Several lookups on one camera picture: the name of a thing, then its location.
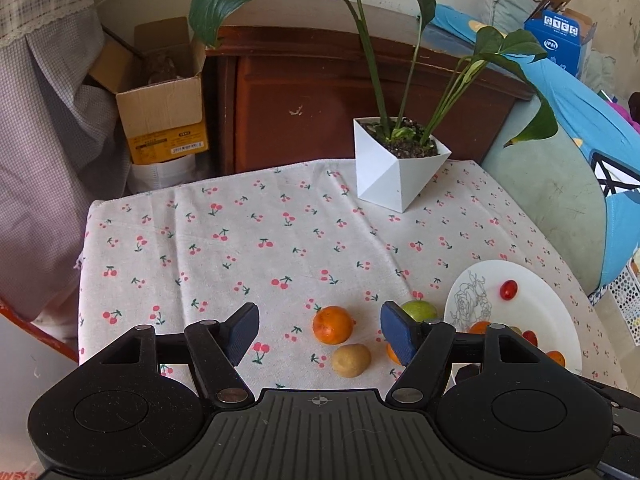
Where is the cherry print tablecloth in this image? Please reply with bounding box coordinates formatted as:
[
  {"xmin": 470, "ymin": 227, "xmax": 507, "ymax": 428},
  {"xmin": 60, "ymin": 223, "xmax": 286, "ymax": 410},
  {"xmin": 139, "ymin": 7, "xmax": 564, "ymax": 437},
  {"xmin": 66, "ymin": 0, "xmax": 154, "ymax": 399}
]
[{"xmin": 75, "ymin": 158, "xmax": 621, "ymax": 396}]

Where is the lilac gingham curtain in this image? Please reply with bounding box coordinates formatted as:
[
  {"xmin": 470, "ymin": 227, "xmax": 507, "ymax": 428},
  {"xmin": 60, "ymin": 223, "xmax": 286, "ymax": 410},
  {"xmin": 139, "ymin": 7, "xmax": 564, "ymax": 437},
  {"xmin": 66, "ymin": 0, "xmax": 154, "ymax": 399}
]
[{"xmin": 0, "ymin": 10, "xmax": 132, "ymax": 322}]

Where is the green leafy plant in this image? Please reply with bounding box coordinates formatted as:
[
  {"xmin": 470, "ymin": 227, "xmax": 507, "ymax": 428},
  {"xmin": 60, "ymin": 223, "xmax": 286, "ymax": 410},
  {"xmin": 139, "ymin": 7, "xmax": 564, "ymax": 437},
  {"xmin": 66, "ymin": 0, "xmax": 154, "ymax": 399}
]
[{"xmin": 188, "ymin": 0, "xmax": 559, "ymax": 148}]

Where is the white plate with line drawing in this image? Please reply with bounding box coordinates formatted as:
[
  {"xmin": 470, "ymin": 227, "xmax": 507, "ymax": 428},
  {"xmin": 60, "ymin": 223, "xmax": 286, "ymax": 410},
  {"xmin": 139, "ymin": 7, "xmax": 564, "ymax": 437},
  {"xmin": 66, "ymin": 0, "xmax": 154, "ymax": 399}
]
[{"xmin": 443, "ymin": 259, "xmax": 583, "ymax": 376}]

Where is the dark wooden cabinet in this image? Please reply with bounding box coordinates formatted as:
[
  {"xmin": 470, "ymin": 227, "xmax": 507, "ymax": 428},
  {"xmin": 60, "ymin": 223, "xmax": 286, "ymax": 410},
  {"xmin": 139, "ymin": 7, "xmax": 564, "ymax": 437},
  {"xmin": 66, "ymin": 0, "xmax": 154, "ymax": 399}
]
[{"xmin": 202, "ymin": 25, "xmax": 536, "ymax": 177}]

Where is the magenta item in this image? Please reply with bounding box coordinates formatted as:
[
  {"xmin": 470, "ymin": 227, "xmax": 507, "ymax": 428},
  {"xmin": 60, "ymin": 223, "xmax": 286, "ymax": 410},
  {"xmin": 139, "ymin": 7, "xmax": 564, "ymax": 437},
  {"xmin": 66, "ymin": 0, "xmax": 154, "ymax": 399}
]
[{"xmin": 607, "ymin": 92, "xmax": 640, "ymax": 133}]

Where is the white perforated basket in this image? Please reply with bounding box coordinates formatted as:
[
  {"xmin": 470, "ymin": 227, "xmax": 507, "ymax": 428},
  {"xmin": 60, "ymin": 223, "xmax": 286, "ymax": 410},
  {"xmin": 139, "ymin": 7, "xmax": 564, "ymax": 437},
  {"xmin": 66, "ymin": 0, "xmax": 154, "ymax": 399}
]
[{"xmin": 590, "ymin": 250, "xmax": 640, "ymax": 346}]

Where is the blue and white carton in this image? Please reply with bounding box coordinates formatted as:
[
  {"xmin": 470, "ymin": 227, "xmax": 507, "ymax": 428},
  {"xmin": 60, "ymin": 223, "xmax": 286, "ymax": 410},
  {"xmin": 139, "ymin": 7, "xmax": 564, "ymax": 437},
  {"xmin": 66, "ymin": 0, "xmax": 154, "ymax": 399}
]
[{"xmin": 524, "ymin": 0, "xmax": 597, "ymax": 78}]

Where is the pale green cushion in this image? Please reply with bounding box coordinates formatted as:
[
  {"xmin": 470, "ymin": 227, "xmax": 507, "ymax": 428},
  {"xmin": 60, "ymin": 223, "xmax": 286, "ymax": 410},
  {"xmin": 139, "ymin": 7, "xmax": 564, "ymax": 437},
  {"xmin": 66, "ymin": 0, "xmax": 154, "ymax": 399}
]
[{"xmin": 481, "ymin": 95, "xmax": 608, "ymax": 296}]

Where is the white faceted planter pot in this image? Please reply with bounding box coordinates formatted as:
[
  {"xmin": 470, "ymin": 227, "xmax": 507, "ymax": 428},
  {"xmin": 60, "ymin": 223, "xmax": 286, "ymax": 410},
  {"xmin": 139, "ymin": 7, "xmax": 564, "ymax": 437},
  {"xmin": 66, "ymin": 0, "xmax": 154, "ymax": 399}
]
[{"xmin": 354, "ymin": 116, "xmax": 452, "ymax": 212}]

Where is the open cardboard box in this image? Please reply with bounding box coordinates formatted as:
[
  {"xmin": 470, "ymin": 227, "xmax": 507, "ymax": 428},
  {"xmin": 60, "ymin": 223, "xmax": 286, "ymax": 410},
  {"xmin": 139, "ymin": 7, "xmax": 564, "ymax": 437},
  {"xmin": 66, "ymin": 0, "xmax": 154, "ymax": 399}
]
[{"xmin": 89, "ymin": 16, "xmax": 208, "ymax": 166}]

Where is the white plastic bucket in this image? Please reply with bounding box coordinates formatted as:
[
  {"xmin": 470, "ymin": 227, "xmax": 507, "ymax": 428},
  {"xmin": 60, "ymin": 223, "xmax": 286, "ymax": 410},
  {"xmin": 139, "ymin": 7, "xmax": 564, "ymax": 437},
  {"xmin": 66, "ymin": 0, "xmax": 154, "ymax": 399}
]
[{"xmin": 131, "ymin": 152, "xmax": 197, "ymax": 194}]

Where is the green round fruit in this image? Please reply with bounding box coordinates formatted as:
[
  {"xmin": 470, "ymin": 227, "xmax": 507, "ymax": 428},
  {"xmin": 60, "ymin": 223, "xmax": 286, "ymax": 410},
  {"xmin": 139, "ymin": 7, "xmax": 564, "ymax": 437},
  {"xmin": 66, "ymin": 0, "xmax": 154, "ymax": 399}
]
[{"xmin": 401, "ymin": 300, "xmax": 439, "ymax": 323}]

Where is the blue printed blanket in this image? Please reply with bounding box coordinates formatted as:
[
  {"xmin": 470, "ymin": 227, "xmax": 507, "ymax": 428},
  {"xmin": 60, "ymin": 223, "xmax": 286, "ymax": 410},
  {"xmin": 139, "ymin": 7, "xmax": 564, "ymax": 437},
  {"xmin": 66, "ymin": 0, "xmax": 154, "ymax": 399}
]
[{"xmin": 430, "ymin": 4, "xmax": 640, "ymax": 288}]

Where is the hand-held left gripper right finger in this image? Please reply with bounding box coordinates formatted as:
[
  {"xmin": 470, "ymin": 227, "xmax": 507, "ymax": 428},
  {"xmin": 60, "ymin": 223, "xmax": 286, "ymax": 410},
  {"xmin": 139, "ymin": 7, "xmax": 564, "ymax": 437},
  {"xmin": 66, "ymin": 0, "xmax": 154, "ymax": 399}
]
[{"xmin": 380, "ymin": 301, "xmax": 543, "ymax": 407}]

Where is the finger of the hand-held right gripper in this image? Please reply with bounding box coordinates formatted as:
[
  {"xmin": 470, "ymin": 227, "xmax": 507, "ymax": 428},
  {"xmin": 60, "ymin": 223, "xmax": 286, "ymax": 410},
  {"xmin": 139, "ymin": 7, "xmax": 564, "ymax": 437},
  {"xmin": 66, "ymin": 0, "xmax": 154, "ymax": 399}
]
[{"xmin": 575, "ymin": 376, "xmax": 640, "ymax": 441}]

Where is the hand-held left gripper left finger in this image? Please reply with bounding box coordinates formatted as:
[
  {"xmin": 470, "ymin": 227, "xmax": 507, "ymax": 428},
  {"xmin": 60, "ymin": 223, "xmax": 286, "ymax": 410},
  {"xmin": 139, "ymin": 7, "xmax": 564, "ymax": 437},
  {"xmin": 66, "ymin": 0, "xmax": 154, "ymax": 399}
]
[{"xmin": 97, "ymin": 302, "xmax": 261, "ymax": 407}]

